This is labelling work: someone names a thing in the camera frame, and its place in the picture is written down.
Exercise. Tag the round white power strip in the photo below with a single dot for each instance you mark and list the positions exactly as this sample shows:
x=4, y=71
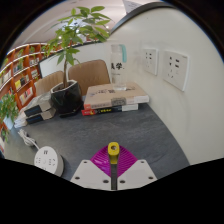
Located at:
x=46, y=160

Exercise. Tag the orange wooden bookshelf unit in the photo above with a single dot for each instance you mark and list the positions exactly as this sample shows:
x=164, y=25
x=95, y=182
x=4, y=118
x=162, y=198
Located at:
x=20, y=76

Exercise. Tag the yellow charger block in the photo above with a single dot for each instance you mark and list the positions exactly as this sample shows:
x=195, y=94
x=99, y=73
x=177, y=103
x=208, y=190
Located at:
x=113, y=153

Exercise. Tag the white wall outlet panel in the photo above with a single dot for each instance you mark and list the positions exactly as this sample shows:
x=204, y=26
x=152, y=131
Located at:
x=176, y=70
x=150, y=61

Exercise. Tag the leafy plant in white pot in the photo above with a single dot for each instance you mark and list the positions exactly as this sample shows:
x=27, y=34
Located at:
x=8, y=110

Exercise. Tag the white sign board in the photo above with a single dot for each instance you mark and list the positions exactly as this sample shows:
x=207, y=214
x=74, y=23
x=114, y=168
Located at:
x=130, y=5

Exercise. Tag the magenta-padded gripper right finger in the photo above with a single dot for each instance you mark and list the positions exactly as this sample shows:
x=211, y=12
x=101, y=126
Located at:
x=140, y=173

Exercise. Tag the clear water bottle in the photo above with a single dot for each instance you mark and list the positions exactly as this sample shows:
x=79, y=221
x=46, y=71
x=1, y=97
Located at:
x=118, y=70

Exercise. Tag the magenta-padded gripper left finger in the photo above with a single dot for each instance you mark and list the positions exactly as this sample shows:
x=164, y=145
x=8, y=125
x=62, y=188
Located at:
x=88, y=175

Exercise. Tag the tall plant in black pot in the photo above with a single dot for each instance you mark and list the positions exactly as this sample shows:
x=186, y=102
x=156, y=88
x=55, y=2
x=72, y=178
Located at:
x=66, y=98

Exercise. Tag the red-spined book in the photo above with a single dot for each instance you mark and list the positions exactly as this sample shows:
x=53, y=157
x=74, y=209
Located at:
x=106, y=110

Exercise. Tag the thick dark book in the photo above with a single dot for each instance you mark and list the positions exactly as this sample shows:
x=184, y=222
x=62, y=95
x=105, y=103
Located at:
x=41, y=116

